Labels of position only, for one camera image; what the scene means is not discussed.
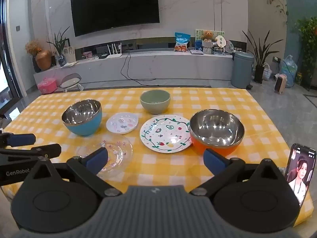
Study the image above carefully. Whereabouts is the grass plant in glass vase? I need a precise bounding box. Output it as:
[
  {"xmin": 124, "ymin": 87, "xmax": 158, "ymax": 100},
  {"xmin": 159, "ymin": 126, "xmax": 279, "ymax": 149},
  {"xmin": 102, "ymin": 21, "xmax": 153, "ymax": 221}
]
[{"xmin": 47, "ymin": 26, "xmax": 71, "ymax": 67}]

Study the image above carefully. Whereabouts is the green picture board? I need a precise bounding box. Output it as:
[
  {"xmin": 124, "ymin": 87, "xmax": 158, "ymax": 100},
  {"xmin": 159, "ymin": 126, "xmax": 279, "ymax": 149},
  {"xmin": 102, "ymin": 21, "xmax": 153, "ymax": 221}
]
[{"xmin": 195, "ymin": 29, "xmax": 224, "ymax": 49}]

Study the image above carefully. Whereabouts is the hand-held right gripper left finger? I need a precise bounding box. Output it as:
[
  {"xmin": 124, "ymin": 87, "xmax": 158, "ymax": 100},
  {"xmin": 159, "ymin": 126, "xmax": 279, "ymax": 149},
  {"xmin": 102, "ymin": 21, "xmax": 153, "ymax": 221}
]
[{"xmin": 23, "ymin": 147, "xmax": 122, "ymax": 197}]

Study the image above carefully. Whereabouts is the black cable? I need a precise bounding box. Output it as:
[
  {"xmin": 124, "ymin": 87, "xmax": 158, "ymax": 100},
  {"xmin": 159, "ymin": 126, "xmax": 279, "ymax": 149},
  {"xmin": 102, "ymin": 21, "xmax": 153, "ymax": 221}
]
[{"xmin": 120, "ymin": 50, "xmax": 157, "ymax": 81}]

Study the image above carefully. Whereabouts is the copper vase with dried flowers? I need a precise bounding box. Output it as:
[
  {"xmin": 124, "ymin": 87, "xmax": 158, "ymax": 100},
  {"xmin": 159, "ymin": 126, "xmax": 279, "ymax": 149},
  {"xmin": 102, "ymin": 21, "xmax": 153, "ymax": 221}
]
[{"xmin": 25, "ymin": 39, "xmax": 52, "ymax": 71}]

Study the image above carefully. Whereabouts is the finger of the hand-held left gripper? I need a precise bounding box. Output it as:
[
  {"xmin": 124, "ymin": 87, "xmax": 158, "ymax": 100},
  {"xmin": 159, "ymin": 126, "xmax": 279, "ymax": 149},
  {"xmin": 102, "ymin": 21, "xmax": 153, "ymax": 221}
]
[
  {"xmin": 0, "ymin": 143, "xmax": 62, "ymax": 159},
  {"xmin": 0, "ymin": 133, "xmax": 36, "ymax": 147}
]

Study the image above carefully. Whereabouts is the brown teddy bear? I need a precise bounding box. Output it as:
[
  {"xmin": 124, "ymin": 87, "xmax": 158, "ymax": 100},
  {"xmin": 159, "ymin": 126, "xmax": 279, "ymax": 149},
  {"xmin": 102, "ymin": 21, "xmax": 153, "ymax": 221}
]
[{"xmin": 201, "ymin": 30, "xmax": 215, "ymax": 42}]

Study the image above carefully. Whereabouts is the leafy green plant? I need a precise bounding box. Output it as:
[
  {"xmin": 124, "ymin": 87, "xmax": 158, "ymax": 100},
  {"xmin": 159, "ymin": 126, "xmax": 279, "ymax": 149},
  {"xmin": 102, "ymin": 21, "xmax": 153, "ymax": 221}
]
[{"xmin": 295, "ymin": 16, "xmax": 317, "ymax": 91}]

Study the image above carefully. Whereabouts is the small white sticker plate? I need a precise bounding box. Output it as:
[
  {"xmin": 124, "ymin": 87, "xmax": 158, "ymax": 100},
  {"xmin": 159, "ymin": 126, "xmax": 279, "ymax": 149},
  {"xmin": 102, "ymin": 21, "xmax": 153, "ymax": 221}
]
[{"xmin": 106, "ymin": 112, "xmax": 139, "ymax": 134}]

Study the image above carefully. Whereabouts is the large blue water bottle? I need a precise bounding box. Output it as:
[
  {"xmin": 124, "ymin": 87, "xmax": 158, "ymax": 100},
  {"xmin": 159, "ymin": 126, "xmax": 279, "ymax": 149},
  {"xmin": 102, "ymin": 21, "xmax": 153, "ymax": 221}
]
[{"xmin": 280, "ymin": 55, "xmax": 298, "ymax": 88}]

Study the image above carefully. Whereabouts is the white picture card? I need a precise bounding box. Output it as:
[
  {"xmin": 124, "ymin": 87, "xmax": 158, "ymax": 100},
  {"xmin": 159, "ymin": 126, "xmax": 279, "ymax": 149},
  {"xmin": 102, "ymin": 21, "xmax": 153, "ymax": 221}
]
[{"xmin": 63, "ymin": 46, "xmax": 76, "ymax": 63}]

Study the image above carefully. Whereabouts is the green ceramic bowl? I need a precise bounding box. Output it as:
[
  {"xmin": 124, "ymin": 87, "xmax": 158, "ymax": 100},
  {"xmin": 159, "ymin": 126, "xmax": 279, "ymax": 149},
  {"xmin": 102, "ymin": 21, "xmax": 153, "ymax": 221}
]
[{"xmin": 140, "ymin": 89, "xmax": 171, "ymax": 115}]

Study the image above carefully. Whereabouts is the woven basket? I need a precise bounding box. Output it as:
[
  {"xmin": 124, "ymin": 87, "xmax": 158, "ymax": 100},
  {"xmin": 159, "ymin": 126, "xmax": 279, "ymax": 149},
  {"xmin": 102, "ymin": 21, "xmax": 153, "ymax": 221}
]
[{"xmin": 262, "ymin": 63, "xmax": 272, "ymax": 80}]

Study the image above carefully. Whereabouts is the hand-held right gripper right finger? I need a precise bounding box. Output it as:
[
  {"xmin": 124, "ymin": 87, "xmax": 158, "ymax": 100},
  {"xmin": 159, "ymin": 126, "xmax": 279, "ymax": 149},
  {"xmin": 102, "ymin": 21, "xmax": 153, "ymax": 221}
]
[{"xmin": 189, "ymin": 148, "xmax": 298, "ymax": 197}]

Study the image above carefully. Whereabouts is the smartphone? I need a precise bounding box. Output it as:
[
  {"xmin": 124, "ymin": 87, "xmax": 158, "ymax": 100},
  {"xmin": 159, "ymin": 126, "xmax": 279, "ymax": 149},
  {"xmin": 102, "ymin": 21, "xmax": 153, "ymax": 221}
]
[{"xmin": 284, "ymin": 143, "xmax": 317, "ymax": 207}]

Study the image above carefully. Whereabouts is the white router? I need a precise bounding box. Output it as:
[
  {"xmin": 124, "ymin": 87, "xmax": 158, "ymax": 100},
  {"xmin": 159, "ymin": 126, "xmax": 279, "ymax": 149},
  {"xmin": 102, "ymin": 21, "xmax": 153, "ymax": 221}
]
[{"xmin": 106, "ymin": 43, "xmax": 123, "ymax": 59}]

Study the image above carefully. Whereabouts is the grey television cabinet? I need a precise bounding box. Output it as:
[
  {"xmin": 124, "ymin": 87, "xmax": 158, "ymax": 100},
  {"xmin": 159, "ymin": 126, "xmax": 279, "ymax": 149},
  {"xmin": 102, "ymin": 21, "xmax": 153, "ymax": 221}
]
[{"xmin": 33, "ymin": 50, "xmax": 234, "ymax": 88}]

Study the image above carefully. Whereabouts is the orange steel bowl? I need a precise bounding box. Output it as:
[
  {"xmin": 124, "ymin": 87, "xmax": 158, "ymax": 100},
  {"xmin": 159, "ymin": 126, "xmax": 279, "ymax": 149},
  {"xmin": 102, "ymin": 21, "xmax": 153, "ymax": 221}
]
[{"xmin": 189, "ymin": 109, "xmax": 245, "ymax": 157}]

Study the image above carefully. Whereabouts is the clear glass plate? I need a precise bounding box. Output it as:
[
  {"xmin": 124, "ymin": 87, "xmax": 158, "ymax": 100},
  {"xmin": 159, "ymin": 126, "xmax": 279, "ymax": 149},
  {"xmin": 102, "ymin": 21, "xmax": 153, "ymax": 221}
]
[{"xmin": 75, "ymin": 136, "xmax": 133, "ymax": 179}]

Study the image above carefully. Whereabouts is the yellow checked tablecloth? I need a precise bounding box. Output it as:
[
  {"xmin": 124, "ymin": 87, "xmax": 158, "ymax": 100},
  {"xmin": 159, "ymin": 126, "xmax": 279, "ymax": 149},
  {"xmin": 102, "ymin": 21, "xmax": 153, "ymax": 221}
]
[{"xmin": 0, "ymin": 87, "xmax": 315, "ymax": 226}]

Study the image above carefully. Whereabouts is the blue steel bowl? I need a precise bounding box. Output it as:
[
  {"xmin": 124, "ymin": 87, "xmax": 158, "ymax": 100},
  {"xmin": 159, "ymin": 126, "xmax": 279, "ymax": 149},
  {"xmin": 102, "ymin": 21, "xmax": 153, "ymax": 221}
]
[{"xmin": 61, "ymin": 99, "xmax": 103, "ymax": 137}]

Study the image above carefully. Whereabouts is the black wall television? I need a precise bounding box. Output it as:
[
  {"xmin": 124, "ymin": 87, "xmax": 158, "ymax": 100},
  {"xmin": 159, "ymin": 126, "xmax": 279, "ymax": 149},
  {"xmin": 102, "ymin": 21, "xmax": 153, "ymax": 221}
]
[{"xmin": 70, "ymin": 0, "xmax": 160, "ymax": 37}]

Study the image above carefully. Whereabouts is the pink space heater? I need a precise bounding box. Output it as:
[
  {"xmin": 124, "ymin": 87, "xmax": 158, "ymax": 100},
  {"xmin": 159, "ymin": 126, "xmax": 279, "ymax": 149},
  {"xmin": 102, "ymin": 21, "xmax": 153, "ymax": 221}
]
[{"xmin": 274, "ymin": 74, "xmax": 287, "ymax": 95}]

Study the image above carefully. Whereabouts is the pink case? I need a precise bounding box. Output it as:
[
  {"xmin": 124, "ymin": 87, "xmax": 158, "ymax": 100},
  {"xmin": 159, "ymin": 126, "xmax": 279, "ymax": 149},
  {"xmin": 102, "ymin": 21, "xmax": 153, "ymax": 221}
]
[{"xmin": 38, "ymin": 77, "xmax": 57, "ymax": 95}]

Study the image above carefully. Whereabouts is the grey round stool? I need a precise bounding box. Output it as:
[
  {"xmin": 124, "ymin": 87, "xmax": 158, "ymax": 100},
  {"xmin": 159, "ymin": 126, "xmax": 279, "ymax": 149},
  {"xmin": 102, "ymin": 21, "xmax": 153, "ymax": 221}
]
[{"xmin": 60, "ymin": 73, "xmax": 83, "ymax": 93}]

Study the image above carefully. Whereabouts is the grey-blue trash bin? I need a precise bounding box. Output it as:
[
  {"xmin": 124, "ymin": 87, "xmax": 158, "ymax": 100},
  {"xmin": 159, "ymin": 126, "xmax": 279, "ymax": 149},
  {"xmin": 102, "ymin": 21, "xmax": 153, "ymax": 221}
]
[{"xmin": 231, "ymin": 51, "xmax": 255, "ymax": 89}]

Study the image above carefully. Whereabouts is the potted plant in black pot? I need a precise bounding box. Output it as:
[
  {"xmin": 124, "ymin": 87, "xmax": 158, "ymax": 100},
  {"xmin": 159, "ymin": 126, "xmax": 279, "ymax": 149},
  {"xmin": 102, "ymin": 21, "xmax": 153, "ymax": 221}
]
[{"xmin": 242, "ymin": 30, "xmax": 284, "ymax": 84}]

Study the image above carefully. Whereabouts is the blue snack bag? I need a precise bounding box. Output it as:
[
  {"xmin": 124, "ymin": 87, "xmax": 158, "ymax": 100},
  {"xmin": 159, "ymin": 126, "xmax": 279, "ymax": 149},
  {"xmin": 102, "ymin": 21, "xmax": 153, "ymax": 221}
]
[{"xmin": 174, "ymin": 32, "xmax": 191, "ymax": 52}]

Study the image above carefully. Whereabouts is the large white fruit-print plate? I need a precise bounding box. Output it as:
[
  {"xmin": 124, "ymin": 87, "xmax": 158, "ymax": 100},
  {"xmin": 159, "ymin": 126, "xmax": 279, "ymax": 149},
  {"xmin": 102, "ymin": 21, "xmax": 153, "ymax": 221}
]
[{"xmin": 140, "ymin": 114, "xmax": 193, "ymax": 154}]

